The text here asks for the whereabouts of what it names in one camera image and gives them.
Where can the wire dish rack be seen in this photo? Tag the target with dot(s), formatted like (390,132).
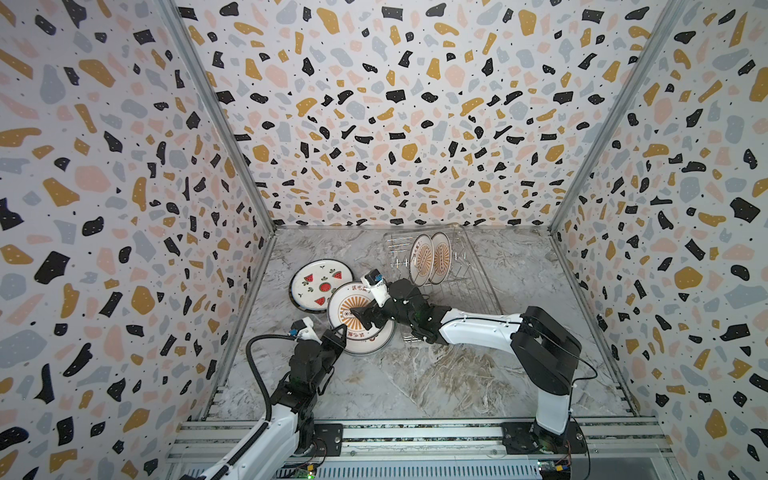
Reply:
(466,285)

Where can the aluminium corner post right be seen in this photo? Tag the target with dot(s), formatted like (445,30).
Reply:
(672,12)

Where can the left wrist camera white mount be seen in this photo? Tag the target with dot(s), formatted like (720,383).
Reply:
(304,330)

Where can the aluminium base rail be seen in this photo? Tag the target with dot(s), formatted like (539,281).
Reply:
(598,448)

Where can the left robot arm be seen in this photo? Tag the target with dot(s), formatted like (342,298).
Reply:
(287,426)

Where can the watermelon pattern plate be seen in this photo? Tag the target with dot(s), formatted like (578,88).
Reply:
(312,286)

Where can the white plate red rim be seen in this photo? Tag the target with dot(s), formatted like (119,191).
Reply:
(421,260)

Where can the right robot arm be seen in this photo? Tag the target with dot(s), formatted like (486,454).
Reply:
(548,353)

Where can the orange sunburst plate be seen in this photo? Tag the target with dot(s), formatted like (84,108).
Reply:
(360,341)

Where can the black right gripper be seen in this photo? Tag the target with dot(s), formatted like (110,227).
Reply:
(382,310)

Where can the aluminium corner post left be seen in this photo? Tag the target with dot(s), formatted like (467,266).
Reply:
(168,11)

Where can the aluminium corner post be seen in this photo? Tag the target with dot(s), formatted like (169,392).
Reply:
(168,11)
(672,12)

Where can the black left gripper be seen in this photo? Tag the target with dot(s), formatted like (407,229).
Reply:
(332,344)

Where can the sunburst plate in rack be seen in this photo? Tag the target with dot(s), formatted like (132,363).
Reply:
(442,257)

